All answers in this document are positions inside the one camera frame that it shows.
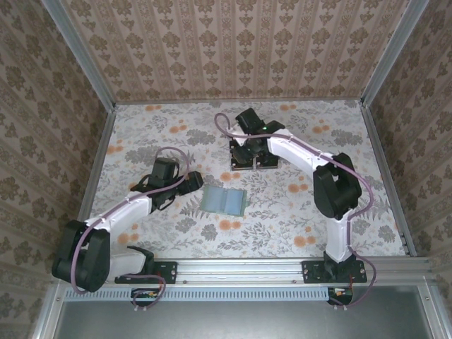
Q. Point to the green card holder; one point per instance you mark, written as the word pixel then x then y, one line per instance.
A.
pixel 226 201

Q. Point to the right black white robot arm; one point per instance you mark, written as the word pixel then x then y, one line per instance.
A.
pixel 293 150

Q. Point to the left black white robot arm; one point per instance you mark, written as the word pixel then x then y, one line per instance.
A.
pixel 120 217

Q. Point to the floral patterned table cover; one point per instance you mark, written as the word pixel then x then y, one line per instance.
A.
pixel 247 240

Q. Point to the grey metal sheet panel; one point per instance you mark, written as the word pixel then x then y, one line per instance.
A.
pixel 240 321

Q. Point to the thin aluminium rail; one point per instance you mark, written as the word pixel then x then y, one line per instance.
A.
pixel 240 101

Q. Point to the aluminium side rail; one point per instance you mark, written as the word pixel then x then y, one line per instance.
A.
pixel 99 159
pixel 377 141

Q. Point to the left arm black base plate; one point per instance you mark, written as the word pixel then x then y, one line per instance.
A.
pixel 169 272

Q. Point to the aluminium mounting rail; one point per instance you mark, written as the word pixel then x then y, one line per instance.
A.
pixel 240 270

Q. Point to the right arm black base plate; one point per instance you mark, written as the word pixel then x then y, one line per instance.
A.
pixel 310 273

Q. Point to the aluminium frame post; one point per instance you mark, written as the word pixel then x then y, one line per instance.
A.
pixel 392 53
pixel 80 53

